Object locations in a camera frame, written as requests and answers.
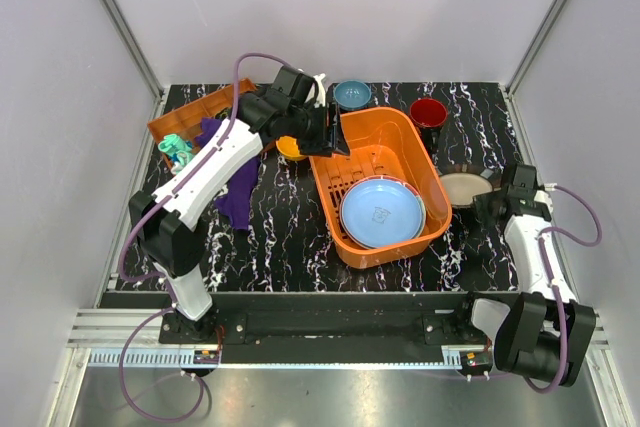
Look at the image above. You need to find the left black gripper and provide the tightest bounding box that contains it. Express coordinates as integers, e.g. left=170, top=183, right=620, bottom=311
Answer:
left=287, top=101, right=351, bottom=158

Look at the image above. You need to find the black striped cream plate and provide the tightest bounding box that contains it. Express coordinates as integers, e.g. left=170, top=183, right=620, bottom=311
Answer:
left=437, top=163, right=502, bottom=209

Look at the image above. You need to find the light blue plastic plate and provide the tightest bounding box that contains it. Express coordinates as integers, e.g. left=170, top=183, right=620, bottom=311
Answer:
left=339, top=177, right=424, bottom=249

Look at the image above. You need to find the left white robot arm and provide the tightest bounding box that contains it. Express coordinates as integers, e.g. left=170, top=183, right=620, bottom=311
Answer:
left=128, top=66, right=350, bottom=343

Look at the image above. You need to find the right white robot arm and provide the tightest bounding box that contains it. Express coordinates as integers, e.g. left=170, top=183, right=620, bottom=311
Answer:
left=453, top=164, right=602, bottom=394

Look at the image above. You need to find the orange plastic dish bin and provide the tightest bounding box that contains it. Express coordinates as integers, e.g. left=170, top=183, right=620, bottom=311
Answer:
left=310, top=107, right=452, bottom=269

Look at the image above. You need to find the teal blue ceramic bowl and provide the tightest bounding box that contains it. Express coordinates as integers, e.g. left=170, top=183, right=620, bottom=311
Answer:
left=333, top=80, right=371, bottom=111

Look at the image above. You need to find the yellow orange small bowl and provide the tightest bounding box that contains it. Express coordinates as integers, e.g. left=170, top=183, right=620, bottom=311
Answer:
left=276, top=136, right=307, bottom=162

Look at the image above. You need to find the black skull mug red inside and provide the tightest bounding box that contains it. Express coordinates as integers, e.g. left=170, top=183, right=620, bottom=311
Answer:
left=409, top=98, right=448, bottom=155

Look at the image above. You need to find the purple cloth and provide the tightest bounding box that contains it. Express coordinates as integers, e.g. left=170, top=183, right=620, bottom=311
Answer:
left=195, top=118, right=261, bottom=231

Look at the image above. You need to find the orange compartment organizer tray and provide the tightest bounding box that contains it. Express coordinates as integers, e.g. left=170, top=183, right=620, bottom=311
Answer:
left=148, top=84, right=234, bottom=153

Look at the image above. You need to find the mint green sock bundle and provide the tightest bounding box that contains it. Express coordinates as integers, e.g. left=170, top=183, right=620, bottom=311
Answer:
left=158, top=134, right=194, bottom=175

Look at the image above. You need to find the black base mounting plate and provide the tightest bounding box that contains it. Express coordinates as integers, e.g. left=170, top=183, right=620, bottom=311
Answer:
left=159, top=292, right=490, bottom=367

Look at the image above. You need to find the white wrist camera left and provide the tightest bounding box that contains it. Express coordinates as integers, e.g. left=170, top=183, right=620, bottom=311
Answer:
left=305, top=73, right=327, bottom=107

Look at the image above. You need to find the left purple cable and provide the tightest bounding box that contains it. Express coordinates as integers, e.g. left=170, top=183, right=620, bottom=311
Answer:
left=117, top=51, right=301, bottom=421

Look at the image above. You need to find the aluminium frame rail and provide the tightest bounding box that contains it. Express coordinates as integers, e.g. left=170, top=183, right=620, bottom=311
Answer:
left=99, top=0, right=164, bottom=99

